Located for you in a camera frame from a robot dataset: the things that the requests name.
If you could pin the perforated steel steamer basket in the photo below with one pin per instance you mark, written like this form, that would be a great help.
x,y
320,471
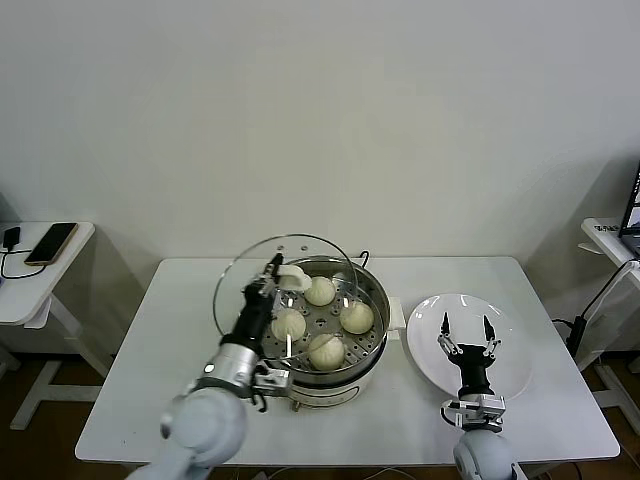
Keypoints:
x,y
377,310

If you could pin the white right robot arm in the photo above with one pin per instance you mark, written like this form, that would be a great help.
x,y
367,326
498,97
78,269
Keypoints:
x,y
485,455

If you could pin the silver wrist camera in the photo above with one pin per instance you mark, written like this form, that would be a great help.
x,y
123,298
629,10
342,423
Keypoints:
x,y
487,407
272,382

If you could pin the gold-edged smartphone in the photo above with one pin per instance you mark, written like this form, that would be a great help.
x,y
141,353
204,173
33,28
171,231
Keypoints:
x,y
50,245

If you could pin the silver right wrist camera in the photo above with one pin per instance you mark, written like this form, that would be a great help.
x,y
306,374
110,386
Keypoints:
x,y
487,407

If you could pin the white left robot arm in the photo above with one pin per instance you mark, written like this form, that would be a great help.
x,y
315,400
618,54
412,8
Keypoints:
x,y
210,425

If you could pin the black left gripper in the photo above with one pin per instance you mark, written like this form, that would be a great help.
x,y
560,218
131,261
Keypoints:
x,y
252,315

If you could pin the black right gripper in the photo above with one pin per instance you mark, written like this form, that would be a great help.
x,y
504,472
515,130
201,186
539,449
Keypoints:
x,y
472,367

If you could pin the black charger plug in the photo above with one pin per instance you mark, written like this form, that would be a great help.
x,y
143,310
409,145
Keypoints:
x,y
11,239

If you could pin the white oval plate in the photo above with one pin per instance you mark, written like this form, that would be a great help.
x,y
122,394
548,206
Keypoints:
x,y
510,350

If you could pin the dark laptop computer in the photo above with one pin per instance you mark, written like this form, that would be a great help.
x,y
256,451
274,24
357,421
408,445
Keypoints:
x,y
632,220

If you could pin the round glass pot lid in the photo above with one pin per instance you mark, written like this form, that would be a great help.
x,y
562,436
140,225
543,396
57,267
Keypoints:
x,y
292,277

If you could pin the white steamed baozi bun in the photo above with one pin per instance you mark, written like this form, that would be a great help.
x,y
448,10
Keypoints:
x,y
357,317
326,352
320,292
290,324

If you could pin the white side table with laptop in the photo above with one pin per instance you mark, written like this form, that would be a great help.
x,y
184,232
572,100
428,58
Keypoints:
x,y
600,240

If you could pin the white side table with phone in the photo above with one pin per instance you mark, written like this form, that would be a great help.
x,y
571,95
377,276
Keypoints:
x,y
30,300

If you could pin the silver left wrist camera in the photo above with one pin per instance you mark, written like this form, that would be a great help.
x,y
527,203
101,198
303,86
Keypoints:
x,y
272,382

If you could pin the black power adapter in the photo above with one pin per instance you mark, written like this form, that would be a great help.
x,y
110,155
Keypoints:
x,y
577,335

